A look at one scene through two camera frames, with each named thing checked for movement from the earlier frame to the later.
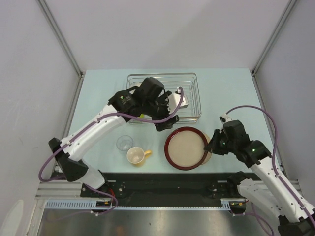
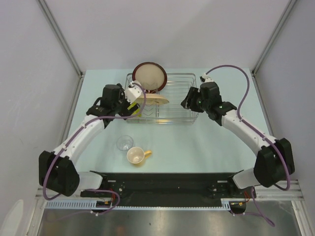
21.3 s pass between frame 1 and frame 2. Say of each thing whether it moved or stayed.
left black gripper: moved
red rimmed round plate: moved
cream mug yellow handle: stayed
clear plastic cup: stayed
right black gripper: moved
